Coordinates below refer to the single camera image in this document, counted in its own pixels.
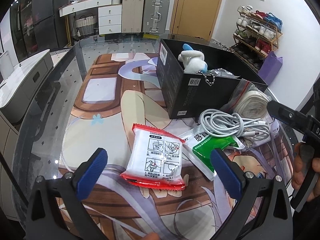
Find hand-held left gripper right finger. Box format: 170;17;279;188
210;148;298;240

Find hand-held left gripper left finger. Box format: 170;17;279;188
25;148;108;240

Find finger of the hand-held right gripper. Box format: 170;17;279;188
266;101;313;133

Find red white packet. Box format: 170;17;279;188
120;123;186;188

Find black cardboard box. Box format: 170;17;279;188
156;38;268;119

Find white plush toy keychain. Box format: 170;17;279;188
178;44;216;88

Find person's right hand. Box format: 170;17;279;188
292;142;320;202

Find green white packet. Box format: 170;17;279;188
182;127;245;181

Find printed desk mat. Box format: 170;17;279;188
60;52;293;240

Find purple bag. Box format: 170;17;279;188
259;51;284;85

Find wooden shoe rack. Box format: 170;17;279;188
231;5;283;72

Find beige side cabinet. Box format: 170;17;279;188
0;110;20;220

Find rows of shoes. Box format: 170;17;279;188
232;4;282;69

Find shoes on floor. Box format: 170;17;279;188
210;38;234;53

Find grey low cabinet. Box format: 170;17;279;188
0;49;54;123

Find striped rug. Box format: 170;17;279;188
50;47;73;55

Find wooden door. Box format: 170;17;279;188
171;0;227;39

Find white upright board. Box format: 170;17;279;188
0;50;14;80

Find wicker basket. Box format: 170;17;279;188
75;15;98;35

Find white desk with drawers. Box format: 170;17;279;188
59;0;124;34

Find dark grey fridge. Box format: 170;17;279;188
31;0;63;50

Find silver suitcase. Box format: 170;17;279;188
142;0;170;33

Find glass door wardrobe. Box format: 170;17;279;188
7;0;38;58

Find beige suitcase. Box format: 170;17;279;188
122;0;145;33

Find zip bag of white rope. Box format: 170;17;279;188
220;79;272;120

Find white charging cable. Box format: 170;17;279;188
199;109;272;138

